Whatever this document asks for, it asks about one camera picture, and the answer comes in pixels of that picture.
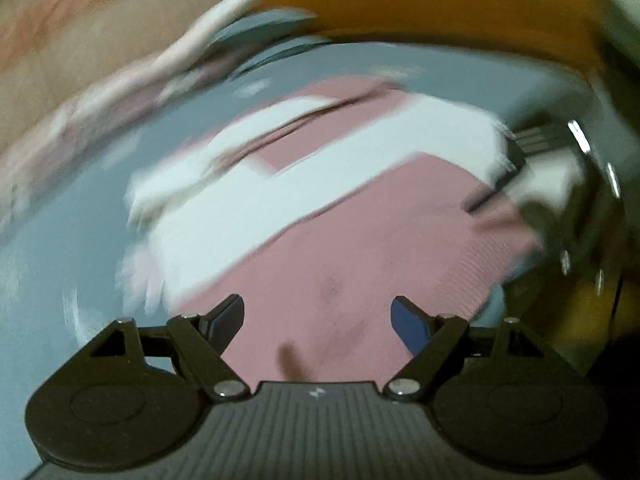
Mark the blue upper pillow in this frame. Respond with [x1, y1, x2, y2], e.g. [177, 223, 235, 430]
[207, 8, 317, 51]

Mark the pink and white knit sweater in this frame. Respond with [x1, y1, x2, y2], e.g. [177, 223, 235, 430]
[118, 77, 538, 385]

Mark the wooden headboard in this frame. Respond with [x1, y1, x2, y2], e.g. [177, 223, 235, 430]
[260, 0, 603, 72]

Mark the mauve floral folded quilt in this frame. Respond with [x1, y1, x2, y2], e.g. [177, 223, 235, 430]
[1, 52, 241, 226]

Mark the blue lower pillow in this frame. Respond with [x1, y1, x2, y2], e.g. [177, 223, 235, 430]
[230, 36, 330, 78]

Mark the blue floral bed sheet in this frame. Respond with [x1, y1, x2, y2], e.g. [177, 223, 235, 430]
[1, 42, 582, 479]

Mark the blue pillow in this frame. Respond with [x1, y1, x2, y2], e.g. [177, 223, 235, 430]
[207, 8, 317, 51]
[230, 36, 330, 78]

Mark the pink floral folded quilt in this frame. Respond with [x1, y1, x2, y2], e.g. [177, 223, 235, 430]
[1, 0, 260, 166]

